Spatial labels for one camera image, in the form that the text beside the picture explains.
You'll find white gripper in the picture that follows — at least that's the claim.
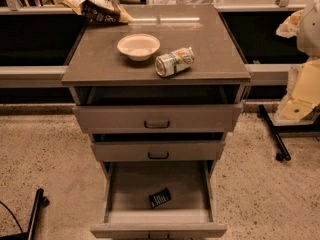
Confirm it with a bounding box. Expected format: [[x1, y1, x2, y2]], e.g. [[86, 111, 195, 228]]
[[274, 9, 320, 122]]

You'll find dark blue rxbar wrapper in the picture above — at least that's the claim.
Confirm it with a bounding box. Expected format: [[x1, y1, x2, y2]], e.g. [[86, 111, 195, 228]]
[[149, 188, 171, 209]]

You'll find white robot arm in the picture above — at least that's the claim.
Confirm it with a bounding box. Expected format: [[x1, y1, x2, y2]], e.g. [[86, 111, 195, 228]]
[[275, 0, 320, 121]]

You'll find grey drawer cabinet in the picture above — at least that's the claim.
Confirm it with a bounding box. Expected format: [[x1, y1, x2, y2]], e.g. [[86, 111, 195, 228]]
[[61, 3, 252, 240]]

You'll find top grey drawer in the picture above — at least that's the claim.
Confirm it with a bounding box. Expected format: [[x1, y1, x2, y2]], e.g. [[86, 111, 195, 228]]
[[74, 104, 241, 133]]

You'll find grey drawer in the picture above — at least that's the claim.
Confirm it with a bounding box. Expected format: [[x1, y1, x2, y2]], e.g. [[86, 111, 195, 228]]
[[91, 161, 227, 240], [91, 141, 225, 162], [74, 104, 241, 133]]

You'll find middle grey drawer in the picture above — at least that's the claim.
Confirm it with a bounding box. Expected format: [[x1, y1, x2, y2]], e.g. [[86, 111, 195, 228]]
[[91, 141, 225, 162]]

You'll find bottom grey drawer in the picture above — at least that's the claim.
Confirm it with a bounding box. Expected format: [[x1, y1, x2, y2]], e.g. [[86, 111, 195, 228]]
[[91, 161, 227, 240]]

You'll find crushed soda can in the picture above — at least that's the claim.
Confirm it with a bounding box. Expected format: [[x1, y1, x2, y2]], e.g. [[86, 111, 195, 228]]
[[155, 47, 195, 78]]

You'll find white paper bowl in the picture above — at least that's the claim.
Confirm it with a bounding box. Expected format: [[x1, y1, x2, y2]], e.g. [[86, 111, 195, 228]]
[[117, 34, 160, 61]]

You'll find brown chip bag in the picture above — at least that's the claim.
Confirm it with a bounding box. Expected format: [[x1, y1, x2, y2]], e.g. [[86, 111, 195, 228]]
[[63, 0, 133, 24]]

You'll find black stand leg left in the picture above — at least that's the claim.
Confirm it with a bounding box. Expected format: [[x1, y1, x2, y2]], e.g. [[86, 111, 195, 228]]
[[0, 188, 50, 240]]

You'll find grey metal rail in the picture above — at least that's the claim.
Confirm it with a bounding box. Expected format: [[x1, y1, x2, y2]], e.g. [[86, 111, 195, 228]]
[[0, 63, 320, 89]]

